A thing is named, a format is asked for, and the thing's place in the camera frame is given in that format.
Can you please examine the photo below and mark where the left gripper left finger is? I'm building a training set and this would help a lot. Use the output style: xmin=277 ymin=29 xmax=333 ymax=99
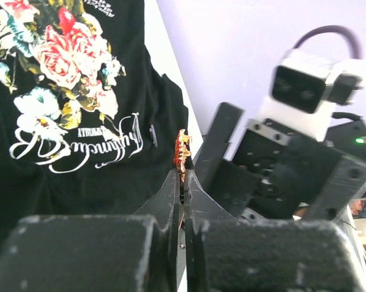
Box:
xmin=0 ymin=170 xmax=181 ymax=291

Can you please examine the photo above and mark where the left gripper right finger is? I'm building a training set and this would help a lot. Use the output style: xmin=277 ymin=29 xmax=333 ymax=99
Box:
xmin=185 ymin=170 xmax=365 ymax=291

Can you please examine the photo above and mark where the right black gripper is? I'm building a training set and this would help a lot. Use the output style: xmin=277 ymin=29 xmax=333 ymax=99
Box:
xmin=194 ymin=102 xmax=366 ymax=220

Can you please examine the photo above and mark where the red leaf brooch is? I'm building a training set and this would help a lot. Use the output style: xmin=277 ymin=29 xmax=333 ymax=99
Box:
xmin=173 ymin=129 xmax=192 ymax=184

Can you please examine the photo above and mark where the black floral print t-shirt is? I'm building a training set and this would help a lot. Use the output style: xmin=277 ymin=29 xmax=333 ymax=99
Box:
xmin=0 ymin=1 xmax=188 ymax=251

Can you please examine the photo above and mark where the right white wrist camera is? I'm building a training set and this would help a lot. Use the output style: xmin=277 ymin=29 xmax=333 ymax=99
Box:
xmin=257 ymin=49 xmax=366 ymax=142

